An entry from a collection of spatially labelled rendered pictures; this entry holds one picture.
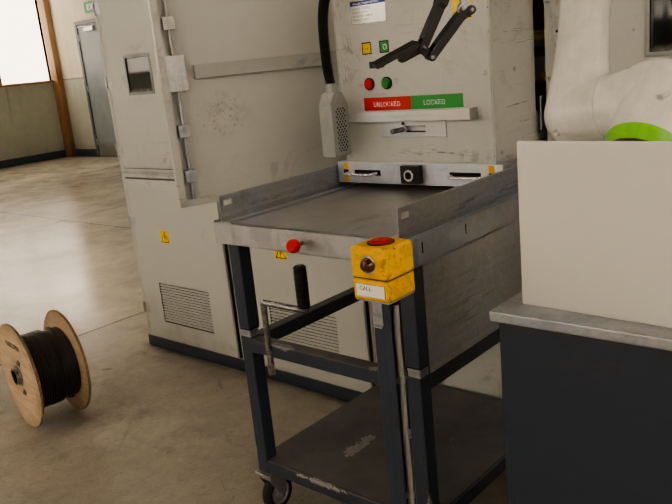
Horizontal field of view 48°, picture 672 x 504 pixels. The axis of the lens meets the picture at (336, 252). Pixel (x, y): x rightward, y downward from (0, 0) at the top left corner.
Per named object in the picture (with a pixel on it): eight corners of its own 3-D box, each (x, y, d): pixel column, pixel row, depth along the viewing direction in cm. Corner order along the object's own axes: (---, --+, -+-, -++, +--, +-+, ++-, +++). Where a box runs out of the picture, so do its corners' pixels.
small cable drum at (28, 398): (7, 411, 298) (-15, 316, 288) (60, 391, 311) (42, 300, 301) (45, 442, 268) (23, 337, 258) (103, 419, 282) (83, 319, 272)
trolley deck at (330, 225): (414, 268, 154) (412, 240, 152) (216, 243, 194) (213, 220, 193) (559, 201, 203) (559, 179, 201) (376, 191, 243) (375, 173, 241)
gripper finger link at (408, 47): (412, 39, 111) (414, 44, 111) (370, 62, 111) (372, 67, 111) (418, 41, 108) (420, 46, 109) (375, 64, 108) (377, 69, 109)
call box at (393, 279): (389, 306, 130) (384, 249, 127) (353, 300, 135) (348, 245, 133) (416, 292, 136) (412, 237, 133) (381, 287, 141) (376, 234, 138)
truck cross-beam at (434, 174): (503, 188, 187) (502, 164, 186) (339, 181, 222) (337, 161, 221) (513, 185, 191) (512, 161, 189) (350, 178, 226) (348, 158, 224)
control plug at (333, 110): (336, 157, 208) (329, 93, 203) (323, 157, 211) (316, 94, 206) (354, 153, 213) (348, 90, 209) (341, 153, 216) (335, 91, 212)
